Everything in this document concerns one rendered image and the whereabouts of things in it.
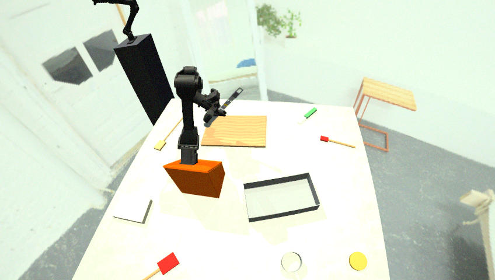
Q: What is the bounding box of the light wooden spatula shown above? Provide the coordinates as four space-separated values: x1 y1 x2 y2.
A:
154 118 183 151

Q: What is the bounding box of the yellow round disc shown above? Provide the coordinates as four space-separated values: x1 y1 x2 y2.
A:
349 252 367 271

